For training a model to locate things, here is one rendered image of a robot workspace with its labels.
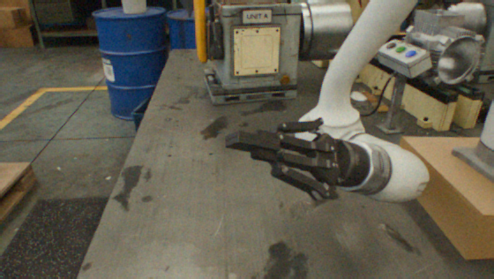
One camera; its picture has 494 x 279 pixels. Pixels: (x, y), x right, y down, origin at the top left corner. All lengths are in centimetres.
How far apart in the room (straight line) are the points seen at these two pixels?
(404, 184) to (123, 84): 278
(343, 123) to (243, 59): 69
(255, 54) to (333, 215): 72
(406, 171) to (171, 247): 47
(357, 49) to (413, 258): 42
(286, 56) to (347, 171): 89
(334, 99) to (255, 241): 33
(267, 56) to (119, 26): 189
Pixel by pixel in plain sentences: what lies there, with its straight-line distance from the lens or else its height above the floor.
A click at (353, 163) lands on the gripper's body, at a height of 104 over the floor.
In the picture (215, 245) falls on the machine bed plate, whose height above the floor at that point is 80.
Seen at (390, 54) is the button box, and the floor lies 105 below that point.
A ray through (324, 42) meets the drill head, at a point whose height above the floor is 101.
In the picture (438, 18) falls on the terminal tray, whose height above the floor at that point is 113.
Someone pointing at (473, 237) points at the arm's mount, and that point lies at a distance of 81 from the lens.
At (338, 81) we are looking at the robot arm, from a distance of 70.
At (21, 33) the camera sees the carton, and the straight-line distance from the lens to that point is 672.
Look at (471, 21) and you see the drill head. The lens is 181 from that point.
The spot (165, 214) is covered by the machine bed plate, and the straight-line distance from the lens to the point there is 85.
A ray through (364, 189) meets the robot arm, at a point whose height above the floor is 99.
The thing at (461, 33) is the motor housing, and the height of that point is 110.
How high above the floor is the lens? 133
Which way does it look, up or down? 29 degrees down
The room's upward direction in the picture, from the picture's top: straight up
